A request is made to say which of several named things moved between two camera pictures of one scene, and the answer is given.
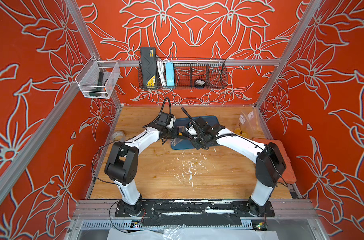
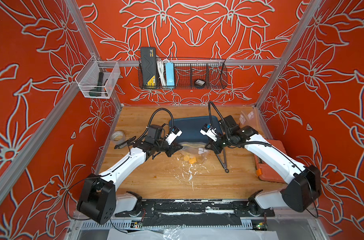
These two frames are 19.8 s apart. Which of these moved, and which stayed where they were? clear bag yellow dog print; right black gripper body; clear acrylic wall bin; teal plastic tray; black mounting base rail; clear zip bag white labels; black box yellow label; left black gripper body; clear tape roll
Moved: clear zip bag white labels; right black gripper body; left black gripper body
Stayed: clear tape roll; clear bag yellow dog print; clear acrylic wall bin; black box yellow label; teal plastic tray; black mounting base rail
